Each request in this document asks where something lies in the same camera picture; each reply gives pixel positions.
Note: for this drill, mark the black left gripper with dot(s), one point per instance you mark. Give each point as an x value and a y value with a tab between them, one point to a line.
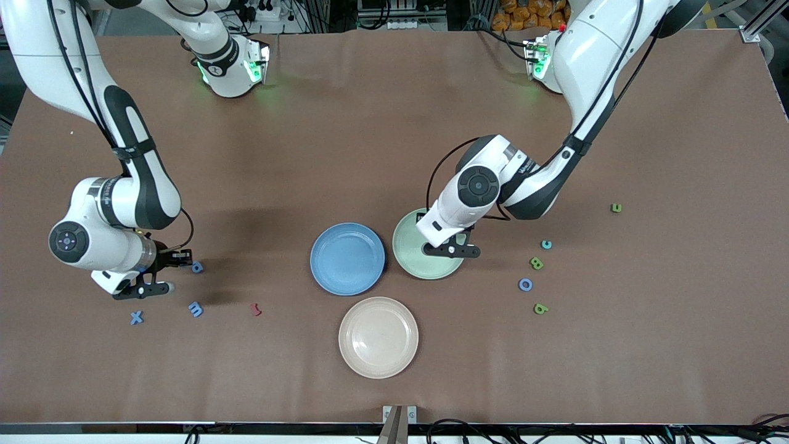
419	217

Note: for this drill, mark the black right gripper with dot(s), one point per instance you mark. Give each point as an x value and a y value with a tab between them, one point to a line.
163	256

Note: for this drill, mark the blue foam letter a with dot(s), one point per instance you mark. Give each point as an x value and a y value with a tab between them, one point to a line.
194	266

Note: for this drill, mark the blue foam letter m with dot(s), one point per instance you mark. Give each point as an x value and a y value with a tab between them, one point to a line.
195	309

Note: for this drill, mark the blue foam letter X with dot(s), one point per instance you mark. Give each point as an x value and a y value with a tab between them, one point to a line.
136	317

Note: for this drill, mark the green foam letter B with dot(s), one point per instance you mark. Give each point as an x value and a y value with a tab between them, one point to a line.
536	263
537	310

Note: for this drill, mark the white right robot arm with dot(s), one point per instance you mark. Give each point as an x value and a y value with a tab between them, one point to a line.
37	55

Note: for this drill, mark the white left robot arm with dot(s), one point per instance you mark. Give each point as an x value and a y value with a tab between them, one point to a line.
592	55

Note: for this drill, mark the green plate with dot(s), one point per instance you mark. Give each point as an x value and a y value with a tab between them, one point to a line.
407	246

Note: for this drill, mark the blue plate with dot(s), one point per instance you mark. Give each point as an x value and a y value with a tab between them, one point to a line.
347	259

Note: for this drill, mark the red foam letter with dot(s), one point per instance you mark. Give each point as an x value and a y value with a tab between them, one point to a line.
256	311

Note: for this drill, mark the brown table cover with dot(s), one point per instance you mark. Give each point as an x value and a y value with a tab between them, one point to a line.
370	123

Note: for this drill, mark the blue foam letter O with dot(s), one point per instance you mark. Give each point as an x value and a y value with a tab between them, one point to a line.
520	284

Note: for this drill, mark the beige plate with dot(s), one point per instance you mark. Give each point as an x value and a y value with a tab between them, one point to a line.
378	337

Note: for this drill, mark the white power strip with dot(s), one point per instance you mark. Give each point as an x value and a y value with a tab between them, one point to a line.
268	11
407	24

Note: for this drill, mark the orange fruit pile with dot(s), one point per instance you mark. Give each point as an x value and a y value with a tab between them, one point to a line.
518	15

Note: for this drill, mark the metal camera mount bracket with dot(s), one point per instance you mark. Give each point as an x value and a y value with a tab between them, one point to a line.
399	425

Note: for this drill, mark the aluminium frame post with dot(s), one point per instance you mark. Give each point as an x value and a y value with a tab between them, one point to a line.
750	35

